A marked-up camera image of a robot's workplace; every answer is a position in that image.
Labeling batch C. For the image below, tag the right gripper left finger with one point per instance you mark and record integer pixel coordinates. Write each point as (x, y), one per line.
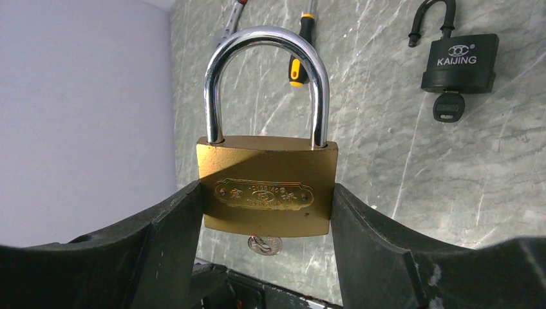
(143, 261)

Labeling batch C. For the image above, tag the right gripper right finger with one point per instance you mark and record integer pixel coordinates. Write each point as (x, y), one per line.
(384, 264)

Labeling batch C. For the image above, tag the brass padlock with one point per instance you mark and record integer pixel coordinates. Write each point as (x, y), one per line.
(268, 186)

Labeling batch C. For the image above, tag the black-headed key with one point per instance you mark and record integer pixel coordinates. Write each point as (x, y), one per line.
(449, 107)

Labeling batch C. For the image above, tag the black padlock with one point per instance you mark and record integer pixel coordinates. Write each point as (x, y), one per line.
(463, 64)

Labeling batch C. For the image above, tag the red handled adjustable wrench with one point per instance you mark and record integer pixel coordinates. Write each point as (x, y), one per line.
(232, 23)

